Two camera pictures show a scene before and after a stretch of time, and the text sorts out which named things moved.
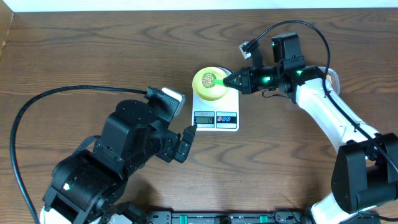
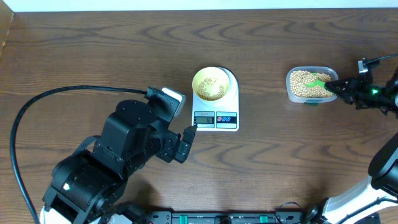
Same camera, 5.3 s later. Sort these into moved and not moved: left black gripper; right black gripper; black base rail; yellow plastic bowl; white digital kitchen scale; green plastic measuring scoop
Moved: right black gripper; green plastic measuring scoop
Not moved: yellow plastic bowl; black base rail; left black gripper; white digital kitchen scale
